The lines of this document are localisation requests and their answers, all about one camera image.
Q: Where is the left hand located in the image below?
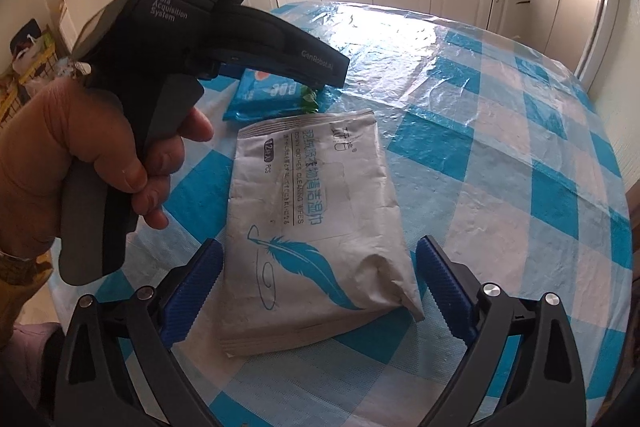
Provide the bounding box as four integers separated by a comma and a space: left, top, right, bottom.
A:
1, 78, 214, 259

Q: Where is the blue wet wipes packet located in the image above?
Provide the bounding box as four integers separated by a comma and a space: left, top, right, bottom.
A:
222, 69, 320, 124

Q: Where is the cluttered storage shelf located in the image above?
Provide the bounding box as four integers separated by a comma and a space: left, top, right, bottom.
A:
1, 18, 58, 129

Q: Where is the grey wet wipes pack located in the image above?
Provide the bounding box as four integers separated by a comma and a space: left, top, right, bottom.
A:
219, 110, 424, 357

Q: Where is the blue white checkered tablecloth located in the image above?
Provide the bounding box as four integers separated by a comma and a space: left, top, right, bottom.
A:
49, 0, 634, 427

